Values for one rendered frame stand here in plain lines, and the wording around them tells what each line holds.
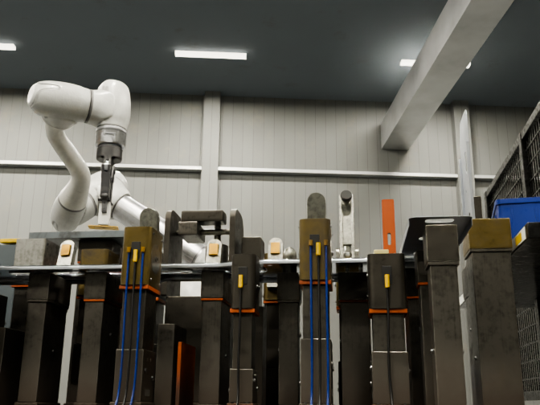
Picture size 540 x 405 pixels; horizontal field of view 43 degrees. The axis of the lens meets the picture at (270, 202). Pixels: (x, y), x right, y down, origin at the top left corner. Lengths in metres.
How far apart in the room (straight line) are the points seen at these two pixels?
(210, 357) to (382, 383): 0.39
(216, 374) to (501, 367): 0.56
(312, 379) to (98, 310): 0.53
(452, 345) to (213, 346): 0.56
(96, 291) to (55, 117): 0.69
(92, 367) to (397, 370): 0.65
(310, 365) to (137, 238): 0.42
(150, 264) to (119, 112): 0.81
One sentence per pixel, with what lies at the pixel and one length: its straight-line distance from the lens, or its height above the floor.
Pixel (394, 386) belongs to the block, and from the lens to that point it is 1.25.
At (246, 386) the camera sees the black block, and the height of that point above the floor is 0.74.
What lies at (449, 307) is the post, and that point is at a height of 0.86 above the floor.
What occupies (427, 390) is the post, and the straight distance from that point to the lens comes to 1.26.
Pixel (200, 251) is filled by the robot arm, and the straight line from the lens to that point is 2.41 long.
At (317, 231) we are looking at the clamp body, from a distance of 1.26.
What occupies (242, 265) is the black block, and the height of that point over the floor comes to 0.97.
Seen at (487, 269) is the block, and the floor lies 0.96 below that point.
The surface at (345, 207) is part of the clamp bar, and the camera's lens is 1.70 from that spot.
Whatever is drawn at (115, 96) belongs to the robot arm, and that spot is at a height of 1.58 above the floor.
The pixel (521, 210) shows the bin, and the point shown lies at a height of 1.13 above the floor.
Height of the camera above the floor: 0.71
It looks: 17 degrees up
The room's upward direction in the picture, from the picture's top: 1 degrees clockwise
